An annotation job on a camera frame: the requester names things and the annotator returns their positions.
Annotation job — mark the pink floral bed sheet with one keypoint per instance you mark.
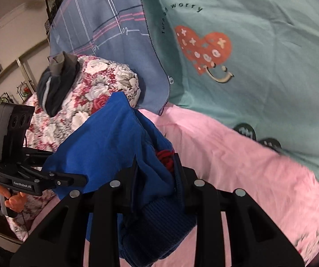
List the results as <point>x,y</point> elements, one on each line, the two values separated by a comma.
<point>232,158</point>

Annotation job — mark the dark grey garment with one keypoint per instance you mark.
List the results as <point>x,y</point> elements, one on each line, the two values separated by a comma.
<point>56,94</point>

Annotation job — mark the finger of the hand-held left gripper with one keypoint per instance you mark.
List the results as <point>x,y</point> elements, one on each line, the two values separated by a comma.
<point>70,180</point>
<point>35,157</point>

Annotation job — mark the blue pants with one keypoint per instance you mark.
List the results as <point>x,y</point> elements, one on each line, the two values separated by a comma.
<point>106,144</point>

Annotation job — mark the person's left hand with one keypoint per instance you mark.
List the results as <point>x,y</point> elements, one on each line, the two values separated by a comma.
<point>16,200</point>

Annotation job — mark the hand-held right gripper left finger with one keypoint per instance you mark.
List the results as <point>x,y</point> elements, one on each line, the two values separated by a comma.
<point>126,185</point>

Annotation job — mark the blue plaid cloth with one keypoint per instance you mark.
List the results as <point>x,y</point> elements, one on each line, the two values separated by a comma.
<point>106,19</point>

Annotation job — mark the red rose floral quilt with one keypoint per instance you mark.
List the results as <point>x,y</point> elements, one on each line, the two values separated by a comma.
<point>101,89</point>

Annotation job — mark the teal printed blanket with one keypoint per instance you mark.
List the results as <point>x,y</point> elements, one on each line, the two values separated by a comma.
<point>259,75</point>

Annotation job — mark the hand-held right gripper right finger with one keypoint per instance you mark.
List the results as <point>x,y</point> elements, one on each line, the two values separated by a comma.
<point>186,180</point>

